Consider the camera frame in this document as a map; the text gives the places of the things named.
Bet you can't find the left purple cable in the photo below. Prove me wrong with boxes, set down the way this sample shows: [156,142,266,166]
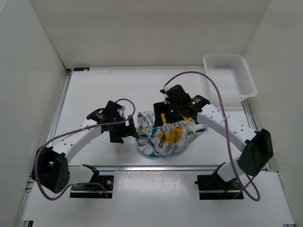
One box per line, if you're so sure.
[34,98,136,201]

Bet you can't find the colourful printed shorts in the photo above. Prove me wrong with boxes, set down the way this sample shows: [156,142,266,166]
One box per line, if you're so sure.
[136,111,207,157]

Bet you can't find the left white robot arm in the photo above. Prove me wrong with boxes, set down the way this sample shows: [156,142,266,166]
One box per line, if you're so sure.
[31,101,137,201]

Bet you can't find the front aluminium rail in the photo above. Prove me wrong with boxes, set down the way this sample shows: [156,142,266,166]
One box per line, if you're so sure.
[95,165,218,171]

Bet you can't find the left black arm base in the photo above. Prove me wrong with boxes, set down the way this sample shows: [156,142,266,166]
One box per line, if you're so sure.
[70,174,114,199]

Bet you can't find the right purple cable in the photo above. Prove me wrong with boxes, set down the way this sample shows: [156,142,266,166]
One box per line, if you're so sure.
[163,70,261,202]

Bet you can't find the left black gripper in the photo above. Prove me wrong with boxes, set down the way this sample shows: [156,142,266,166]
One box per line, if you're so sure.
[109,115,138,143]

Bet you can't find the purple cable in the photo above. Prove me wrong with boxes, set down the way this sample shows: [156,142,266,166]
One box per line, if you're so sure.
[34,98,136,201]
[163,70,261,202]

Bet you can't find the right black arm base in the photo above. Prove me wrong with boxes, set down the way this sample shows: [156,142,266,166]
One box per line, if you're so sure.
[195,175,244,201]

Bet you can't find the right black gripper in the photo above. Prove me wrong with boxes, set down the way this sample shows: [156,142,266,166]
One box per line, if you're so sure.
[154,100,185,126]

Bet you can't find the white plastic mesh basket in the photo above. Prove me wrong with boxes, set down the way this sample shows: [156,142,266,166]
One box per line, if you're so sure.
[203,53,258,109]

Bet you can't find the black corner label plate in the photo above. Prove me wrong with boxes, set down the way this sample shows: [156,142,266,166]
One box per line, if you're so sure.
[73,67,90,71]

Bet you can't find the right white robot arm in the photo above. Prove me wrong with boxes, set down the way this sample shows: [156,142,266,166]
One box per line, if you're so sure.
[153,85,274,189]

